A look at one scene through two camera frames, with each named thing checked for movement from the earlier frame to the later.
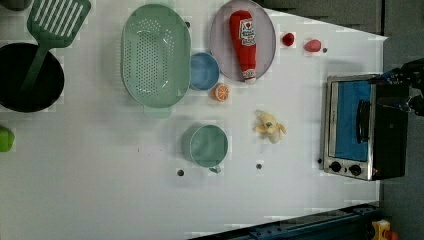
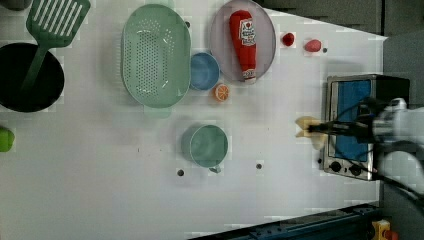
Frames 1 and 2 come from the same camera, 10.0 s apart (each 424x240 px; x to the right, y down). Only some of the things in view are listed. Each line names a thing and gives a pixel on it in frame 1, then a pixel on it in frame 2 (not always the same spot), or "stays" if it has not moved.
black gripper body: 410,73 → 362,128
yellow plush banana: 269,127 → 318,139
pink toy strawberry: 313,45 stays
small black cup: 17,5 stays
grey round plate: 222,44 stays
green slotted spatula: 54,24 stays
